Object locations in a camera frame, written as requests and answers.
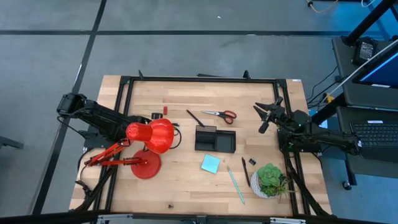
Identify blue sticky note pad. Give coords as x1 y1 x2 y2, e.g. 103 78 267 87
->
200 154 221 174

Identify black crossbar with silver brackets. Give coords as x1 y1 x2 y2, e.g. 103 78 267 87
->
0 210 398 224

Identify black mesh desk organizer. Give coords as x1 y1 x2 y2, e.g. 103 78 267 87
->
195 125 236 154

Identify black pen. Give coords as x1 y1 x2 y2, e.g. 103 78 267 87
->
241 157 251 188
185 109 206 128

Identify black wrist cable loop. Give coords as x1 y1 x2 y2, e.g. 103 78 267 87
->
172 123 183 149

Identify black power adapter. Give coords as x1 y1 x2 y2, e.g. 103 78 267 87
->
352 36 379 66

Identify red round dish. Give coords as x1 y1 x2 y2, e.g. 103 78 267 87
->
83 118 175 180

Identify grey chair base leg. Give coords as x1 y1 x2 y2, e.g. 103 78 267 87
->
0 135 25 150

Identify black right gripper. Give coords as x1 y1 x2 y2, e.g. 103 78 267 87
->
252 96 296 134

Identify black computer monitor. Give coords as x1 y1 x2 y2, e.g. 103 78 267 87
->
352 39 398 90

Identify red-handled scissors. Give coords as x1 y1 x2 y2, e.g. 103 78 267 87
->
201 110 238 125

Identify black keyboard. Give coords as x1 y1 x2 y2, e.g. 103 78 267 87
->
349 120 398 147

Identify white cable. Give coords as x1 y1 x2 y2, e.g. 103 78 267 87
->
323 39 398 102

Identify black side desk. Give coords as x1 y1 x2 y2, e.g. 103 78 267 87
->
331 35 398 164

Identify teal pencil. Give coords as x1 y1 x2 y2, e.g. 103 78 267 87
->
226 166 246 205

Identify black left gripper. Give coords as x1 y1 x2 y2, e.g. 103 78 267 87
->
124 115 153 125

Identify succulent in white pot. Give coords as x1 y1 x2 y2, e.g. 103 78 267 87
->
250 162 296 200

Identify black stand pole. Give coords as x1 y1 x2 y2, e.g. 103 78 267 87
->
341 0 398 47

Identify black aluminium table frame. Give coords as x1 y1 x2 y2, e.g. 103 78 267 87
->
70 70 332 218

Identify yellow floor cable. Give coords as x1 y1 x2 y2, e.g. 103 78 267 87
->
305 0 340 14

